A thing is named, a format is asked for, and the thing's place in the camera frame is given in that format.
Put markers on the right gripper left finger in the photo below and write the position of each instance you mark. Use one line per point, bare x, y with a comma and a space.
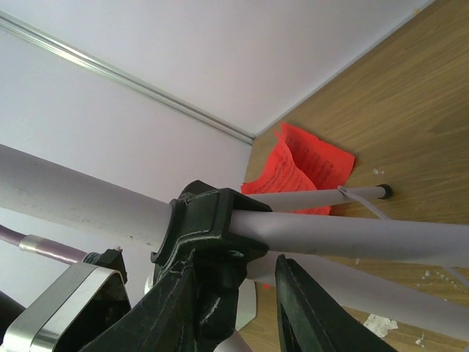
162, 321

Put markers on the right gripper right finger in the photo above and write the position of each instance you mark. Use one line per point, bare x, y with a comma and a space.
309, 319

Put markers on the white tripod music stand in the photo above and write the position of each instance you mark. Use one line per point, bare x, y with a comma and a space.
231, 236

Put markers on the red sheet music paper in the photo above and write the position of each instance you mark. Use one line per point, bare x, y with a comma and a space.
324, 164

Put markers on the white debris pile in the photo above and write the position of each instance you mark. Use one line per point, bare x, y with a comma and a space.
445, 245

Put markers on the aluminium rail frame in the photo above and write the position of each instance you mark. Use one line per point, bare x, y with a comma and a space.
59, 48

